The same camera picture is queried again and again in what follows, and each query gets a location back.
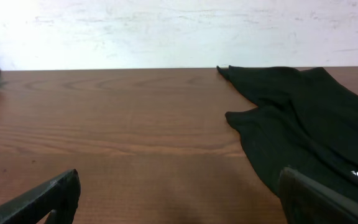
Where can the black t-shirt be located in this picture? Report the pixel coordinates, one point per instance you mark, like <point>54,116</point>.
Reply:
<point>304,120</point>

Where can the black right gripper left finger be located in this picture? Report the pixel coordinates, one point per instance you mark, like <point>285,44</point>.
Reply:
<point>56,200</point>

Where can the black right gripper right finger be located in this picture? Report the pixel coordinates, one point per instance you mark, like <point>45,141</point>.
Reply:
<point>305,200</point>

